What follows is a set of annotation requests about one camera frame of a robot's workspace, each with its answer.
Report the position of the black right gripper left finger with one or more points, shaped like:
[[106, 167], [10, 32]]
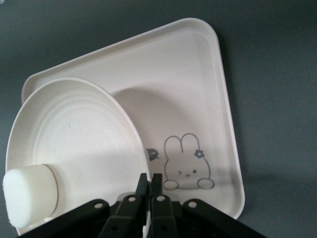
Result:
[[128, 213]]

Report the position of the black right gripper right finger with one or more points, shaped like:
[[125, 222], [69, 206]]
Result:
[[161, 213]]

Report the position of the round cream plate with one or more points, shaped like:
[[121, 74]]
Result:
[[74, 136]]

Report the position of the small white bun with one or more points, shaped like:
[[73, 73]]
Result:
[[29, 193]]

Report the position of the cream rabbit print tray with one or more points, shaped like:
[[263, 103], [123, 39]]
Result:
[[173, 86]]

